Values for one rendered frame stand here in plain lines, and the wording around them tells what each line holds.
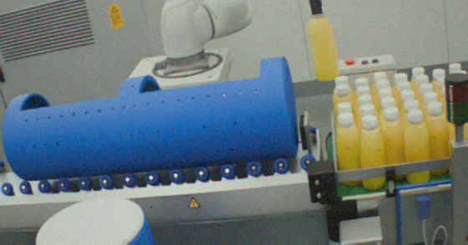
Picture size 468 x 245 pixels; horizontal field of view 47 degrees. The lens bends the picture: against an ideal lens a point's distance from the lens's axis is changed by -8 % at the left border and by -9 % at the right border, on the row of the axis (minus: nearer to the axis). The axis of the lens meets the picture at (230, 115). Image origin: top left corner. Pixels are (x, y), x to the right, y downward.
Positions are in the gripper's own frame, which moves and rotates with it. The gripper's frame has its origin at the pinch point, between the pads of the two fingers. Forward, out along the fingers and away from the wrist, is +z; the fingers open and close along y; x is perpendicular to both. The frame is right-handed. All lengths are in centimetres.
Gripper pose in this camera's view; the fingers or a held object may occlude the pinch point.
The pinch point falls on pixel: (315, 0)
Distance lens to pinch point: 156.2
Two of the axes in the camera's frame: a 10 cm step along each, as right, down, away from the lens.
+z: 2.1, 9.2, 3.4
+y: -1.7, 3.8, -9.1
